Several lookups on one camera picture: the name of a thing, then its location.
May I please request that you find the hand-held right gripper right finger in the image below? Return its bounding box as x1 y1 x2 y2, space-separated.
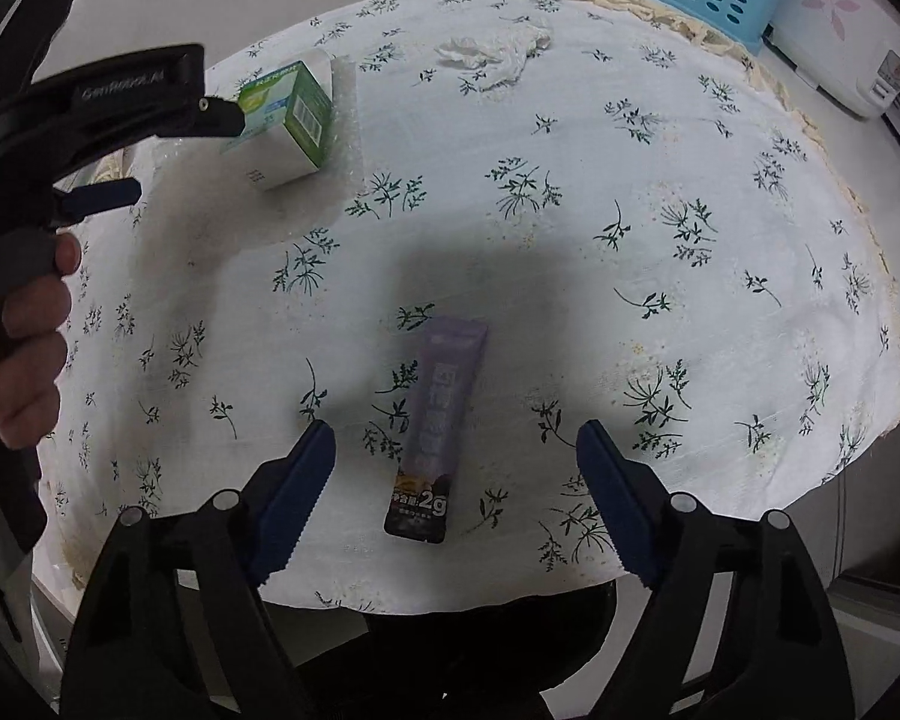
574 418 850 720

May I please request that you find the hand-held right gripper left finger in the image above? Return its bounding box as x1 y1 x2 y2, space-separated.
58 420 338 720

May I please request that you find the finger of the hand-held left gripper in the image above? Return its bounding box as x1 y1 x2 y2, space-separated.
49 177 143 226
195 94 247 140

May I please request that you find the green and white carton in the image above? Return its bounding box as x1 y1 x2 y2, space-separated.
221 47 336 192

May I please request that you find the purple sachet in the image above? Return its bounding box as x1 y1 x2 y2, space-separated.
382 317 490 545

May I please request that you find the person's left hand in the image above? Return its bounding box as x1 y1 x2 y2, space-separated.
0 232 83 452

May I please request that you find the white floral tasselled tablecloth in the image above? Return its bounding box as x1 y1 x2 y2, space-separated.
34 0 900 612

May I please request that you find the crumpled white tissue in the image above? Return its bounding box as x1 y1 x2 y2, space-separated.
435 19 556 91

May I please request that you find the white rice cooker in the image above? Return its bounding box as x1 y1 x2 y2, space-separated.
761 0 900 119

